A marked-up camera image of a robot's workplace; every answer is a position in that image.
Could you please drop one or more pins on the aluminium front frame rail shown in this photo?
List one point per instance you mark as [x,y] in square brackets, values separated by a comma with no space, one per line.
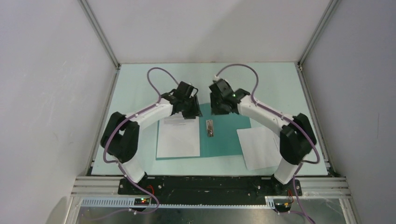
[103,190]

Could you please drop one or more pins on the teal plastic folder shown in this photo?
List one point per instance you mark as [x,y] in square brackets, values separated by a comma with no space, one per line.
[225,141]

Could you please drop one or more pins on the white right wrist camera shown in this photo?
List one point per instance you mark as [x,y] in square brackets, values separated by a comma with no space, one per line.
[214,77]

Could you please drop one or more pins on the aluminium frame right post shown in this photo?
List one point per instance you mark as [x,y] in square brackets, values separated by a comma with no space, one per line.
[319,29]

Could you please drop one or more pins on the controller board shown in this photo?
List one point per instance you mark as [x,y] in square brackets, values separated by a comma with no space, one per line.
[282,207]
[142,201]

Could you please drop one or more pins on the left controller board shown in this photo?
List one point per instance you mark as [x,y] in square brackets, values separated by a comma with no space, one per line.
[142,201]

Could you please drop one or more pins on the aluminium frame left post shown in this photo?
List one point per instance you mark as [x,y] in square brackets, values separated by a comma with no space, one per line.
[92,19]

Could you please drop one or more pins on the metal folder clip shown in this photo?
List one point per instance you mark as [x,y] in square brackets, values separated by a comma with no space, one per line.
[209,128]

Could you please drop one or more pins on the right controller board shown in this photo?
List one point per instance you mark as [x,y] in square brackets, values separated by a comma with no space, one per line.
[282,207]

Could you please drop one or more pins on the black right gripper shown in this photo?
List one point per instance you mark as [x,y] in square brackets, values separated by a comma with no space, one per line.
[214,110]

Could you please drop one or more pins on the white paper sheet stack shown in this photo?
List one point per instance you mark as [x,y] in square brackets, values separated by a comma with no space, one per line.
[260,148]

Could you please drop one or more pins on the aluminium frame post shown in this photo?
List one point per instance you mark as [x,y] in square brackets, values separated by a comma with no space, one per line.
[92,19]
[319,29]

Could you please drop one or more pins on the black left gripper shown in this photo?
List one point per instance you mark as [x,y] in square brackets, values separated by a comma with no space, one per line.
[195,111]

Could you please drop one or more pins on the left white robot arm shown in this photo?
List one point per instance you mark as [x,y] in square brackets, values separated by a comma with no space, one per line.
[121,134]

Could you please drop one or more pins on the printed white paper sheet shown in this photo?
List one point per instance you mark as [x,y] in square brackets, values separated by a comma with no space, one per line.
[178,138]

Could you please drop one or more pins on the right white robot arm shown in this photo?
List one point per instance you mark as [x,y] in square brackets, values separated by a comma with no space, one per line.
[283,141]

